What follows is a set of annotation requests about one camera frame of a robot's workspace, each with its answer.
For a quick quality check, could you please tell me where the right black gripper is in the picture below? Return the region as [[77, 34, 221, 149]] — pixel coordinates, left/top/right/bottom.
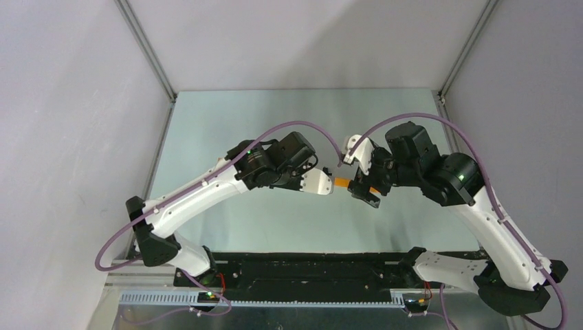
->
[[347, 143, 420, 208]]

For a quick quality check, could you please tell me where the orange wooden picture frame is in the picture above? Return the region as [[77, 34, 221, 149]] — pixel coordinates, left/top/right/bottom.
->
[[332, 176, 381, 195]]

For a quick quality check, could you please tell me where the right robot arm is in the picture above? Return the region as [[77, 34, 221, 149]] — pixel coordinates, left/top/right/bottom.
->
[[344, 122, 568, 316]]

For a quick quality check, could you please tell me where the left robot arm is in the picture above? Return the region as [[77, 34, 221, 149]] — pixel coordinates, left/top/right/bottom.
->
[[125, 131, 334, 287]]

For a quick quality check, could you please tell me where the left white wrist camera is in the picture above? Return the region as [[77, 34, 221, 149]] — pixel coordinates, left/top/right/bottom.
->
[[300, 168, 334, 195]]

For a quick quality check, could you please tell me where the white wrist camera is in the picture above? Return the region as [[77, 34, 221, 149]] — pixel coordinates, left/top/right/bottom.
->
[[300, 168, 334, 195], [342, 134, 378, 175]]

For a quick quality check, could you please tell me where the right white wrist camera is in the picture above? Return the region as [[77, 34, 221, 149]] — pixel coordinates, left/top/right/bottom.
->
[[342, 134, 378, 175]]

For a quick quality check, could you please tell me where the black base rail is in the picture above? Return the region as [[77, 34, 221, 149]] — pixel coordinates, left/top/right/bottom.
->
[[196, 247, 425, 303]]

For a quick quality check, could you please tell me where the aluminium frame front rail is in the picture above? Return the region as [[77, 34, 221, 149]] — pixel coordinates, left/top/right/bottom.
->
[[90, 253, 527, 329]]

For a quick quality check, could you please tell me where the right aluminium corner post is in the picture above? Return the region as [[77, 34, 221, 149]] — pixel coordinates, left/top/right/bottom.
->
[[438, 0, 500, 104]]

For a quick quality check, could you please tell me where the aluminium corner post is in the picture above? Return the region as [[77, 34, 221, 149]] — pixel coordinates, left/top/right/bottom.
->
[[114, 0, 177, 103], [438, 0, 500, 104]]

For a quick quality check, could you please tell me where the left aluminium corner post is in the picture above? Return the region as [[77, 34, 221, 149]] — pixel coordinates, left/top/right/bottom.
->
[[114, 0, 177, 103]]

